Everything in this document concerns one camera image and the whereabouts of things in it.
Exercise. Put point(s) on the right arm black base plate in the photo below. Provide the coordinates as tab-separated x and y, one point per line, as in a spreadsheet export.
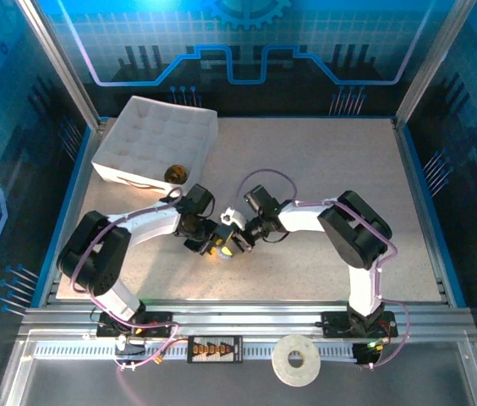
336	323

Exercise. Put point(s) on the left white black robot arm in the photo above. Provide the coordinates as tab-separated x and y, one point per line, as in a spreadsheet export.
149	222

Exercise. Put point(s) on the aluminium frame post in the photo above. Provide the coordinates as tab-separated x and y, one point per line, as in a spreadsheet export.
58	63
429	63

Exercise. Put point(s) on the aluminium mounting rail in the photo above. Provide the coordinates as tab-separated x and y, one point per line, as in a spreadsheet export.
242	315

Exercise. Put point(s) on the small white black module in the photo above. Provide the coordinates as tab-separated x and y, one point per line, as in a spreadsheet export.
130	349

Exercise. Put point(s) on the black connector board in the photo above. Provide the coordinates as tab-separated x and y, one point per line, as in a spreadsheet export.
215	349

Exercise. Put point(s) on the blue grey sock orange cuff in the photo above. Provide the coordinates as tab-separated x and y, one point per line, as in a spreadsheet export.
226	254

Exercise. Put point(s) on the yellow brown sock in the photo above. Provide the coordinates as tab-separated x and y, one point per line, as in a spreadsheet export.
176	174

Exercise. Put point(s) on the white tape roll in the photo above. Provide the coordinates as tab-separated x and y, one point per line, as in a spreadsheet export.
281	363

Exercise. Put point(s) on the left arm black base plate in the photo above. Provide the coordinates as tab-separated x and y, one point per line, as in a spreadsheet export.
158	317

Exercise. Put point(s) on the black controller box green light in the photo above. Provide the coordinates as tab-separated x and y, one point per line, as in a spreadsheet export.
365	353

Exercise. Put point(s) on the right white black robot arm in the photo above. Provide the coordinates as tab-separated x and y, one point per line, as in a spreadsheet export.
302	217

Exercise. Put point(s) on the white divided organizer box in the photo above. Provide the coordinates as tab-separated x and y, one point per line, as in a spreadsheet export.
154	135

